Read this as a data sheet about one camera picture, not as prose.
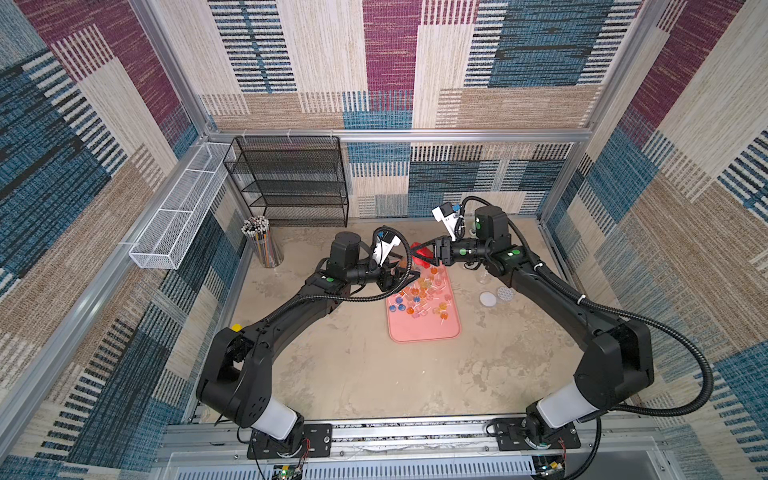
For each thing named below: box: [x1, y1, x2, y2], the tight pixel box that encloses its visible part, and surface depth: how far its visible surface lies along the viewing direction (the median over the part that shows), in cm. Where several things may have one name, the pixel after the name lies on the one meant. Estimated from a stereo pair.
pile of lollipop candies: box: [389, 266, 452, 325], surface depth 99 cm
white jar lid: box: [479, 291, 497, 307], surface depth 100 cm
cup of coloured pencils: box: [241, 215, 284, 269], surface depth 98 cm
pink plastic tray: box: [386, 263, 461, 343], surface depth 97 cm
